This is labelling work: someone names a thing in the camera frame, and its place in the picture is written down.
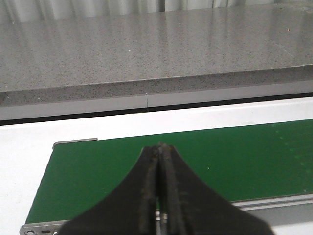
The white pleated curtain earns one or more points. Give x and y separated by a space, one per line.
32 10

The grey stone counter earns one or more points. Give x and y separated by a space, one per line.
98 64

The green conveyor belt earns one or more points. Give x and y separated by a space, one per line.
294 133

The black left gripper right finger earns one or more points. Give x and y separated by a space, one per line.
193 208

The aluminium conveyor frame rail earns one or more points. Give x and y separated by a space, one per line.
269 202

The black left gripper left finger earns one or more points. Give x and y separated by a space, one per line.
130 209

